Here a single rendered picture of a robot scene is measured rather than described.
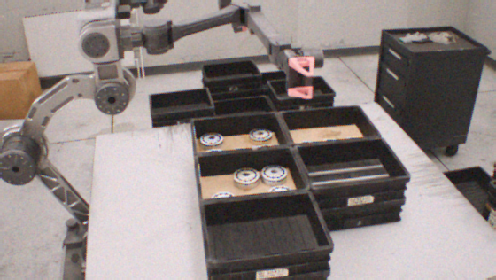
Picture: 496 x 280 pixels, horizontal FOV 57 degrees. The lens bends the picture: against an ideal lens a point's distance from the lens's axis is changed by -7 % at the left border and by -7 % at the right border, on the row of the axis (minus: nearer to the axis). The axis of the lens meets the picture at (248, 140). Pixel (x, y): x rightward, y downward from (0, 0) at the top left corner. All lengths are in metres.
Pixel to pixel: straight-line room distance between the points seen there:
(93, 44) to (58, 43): 3.20
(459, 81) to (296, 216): 2.01
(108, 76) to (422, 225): 1.40
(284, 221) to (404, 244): 0.48
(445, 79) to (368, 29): 2.20
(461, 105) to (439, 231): 1.72
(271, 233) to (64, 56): 3.54
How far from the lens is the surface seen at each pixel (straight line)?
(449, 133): 3.67
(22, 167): 2.15
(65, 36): 4.81
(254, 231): 1.72
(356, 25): 5.39
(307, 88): 1.32
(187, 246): 1.86
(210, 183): 1.94
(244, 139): 2.21
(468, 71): 3.50
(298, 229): 1.73
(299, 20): 5.13
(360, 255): 1.84
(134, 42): 1.65
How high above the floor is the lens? 1.98
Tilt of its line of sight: 32 degrees down
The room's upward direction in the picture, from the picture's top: 1 degrees counter-clockwise
